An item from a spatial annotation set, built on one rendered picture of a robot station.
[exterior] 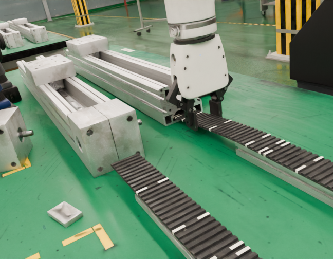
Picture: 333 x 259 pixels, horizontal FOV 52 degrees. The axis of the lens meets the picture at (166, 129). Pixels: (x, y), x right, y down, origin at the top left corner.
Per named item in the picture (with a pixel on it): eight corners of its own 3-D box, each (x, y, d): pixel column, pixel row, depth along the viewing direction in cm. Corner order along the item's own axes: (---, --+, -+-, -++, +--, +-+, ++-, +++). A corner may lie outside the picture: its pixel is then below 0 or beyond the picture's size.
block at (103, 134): (157, 152, 64) (147, 105, 60) (94, 178, 59) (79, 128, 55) (137, 137, 71) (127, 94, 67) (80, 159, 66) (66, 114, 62)
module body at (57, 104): (127, 141, 70) (117, 102, 67) (80, 159, 66) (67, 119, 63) (49, 76, 136) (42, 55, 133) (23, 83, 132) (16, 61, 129)
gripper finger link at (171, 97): (160, 89, 60) (176, 112, 63) (191, 61, 62) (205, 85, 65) (157, 88, 61) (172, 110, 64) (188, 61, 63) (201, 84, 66)
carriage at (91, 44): (111, 56, 122) (107, 37, 120) (81, 64, 118) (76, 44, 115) (97, 51, 136) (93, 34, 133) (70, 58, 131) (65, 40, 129)
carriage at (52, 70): (79, 84, 94) (72, 60, 92) (39, 96, 90) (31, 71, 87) (65, 75, 108) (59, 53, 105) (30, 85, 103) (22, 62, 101)
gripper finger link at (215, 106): (216, 90, 65) (220, 122, 68) (229, 85, 66) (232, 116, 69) (206, 87, 68) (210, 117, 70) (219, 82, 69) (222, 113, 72)
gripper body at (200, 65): (179, 39, 56) (188, 104, 60) (229, 25, 60) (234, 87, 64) (158, 36, 62) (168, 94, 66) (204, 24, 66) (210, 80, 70)
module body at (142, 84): (203, 112, 77) (198, 75, 74) (164, 126, 74) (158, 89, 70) (94, 63, 144) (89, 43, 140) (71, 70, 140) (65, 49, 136)
